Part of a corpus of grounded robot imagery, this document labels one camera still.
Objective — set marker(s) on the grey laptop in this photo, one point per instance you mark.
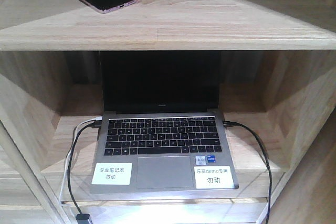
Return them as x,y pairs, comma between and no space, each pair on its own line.
162,129

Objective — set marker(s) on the wooden shelf cabinet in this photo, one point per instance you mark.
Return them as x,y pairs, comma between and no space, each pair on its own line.
290,104

